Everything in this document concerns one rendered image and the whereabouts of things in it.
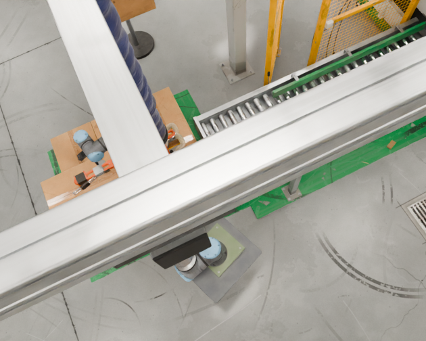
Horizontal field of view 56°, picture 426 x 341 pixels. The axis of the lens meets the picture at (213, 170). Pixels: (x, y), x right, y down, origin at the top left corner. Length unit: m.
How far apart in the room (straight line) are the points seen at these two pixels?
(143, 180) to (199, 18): 4.57
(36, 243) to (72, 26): 0.53
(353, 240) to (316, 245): 0.34
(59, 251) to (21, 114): 4.42
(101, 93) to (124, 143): 0.12
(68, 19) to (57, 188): 2.38
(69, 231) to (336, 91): 0.41
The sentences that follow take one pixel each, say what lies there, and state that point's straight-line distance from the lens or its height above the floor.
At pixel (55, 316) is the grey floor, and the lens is 4.08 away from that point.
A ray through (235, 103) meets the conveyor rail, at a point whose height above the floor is 0.59.
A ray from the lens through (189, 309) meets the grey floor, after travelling 3.74.
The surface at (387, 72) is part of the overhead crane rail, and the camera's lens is 0.64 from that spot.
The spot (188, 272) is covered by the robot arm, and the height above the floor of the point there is 1.02.
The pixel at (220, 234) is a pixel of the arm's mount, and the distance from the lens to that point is 3.00.
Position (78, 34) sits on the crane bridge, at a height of 3.05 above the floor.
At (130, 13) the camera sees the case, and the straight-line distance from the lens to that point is 4.31.
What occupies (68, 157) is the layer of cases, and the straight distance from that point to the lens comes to 3.79.
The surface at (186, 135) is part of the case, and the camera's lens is 3.12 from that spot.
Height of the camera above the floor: 3.70
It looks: 68 degrees down
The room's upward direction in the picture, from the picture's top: 12 degrees counter-clockwise
